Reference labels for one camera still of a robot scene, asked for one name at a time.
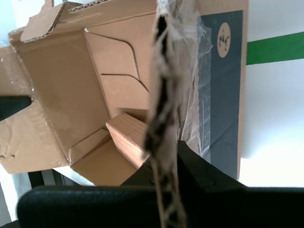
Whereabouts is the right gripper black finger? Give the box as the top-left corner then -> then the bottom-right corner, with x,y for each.
16,162 -> 164,228
177,140 -> 304,228

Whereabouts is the brown cardboard box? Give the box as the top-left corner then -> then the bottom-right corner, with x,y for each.
0,0 -> 249,228

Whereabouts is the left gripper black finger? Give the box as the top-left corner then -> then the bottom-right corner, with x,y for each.
0,95 -> 33,122

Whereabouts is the green tape strip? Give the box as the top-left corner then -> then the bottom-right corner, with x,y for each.
246,30 -> 304,65

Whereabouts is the light wooden block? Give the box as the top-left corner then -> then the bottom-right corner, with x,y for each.
105,113 -> 152,169

